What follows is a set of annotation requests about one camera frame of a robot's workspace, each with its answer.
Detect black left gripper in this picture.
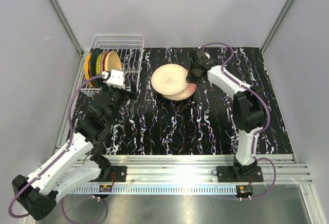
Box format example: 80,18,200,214
98,74,137,124

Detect cream pink plate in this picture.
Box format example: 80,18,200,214
163,83,197,101

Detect beige bear print plate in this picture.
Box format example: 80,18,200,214
151,64,188,95

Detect pink polka dot plate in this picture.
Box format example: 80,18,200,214
100,51,109,72

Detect teal glazed plate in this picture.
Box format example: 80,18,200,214
89,48,102,78

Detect green polka dot plate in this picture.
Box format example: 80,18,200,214
96,52,104,75

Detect orange polka dot plate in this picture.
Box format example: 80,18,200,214
84,53,92,80

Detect yellow cream plate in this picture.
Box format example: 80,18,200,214
104,51,122,71

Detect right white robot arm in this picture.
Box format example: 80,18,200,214
186,63,269,181

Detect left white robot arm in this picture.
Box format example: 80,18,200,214
8,70,136,220

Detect left small circuit board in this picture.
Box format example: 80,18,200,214
99,185,113,193

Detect small circuit board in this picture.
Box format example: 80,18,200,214
99,185,113,193
236,184,253,198

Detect right small circuit board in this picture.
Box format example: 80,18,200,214
236,184,253,198

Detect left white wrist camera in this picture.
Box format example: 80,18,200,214
102,69,125,90

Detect white wire dish rack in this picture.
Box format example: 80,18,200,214
79,34,144,93

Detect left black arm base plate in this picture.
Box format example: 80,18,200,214
97,165,127,182

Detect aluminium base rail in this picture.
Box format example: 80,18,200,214
107,155,312,186

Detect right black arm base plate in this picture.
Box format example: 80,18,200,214
216,165,264,183

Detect white slotted cable duct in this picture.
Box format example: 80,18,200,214
73,184,237,195

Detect aluminium frame post left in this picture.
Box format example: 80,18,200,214
48,0,84,57

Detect aluminium frame post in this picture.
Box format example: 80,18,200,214
48,0,84,57
260,0,295,54

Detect aluminium frame post right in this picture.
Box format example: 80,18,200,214
260,0,295,54

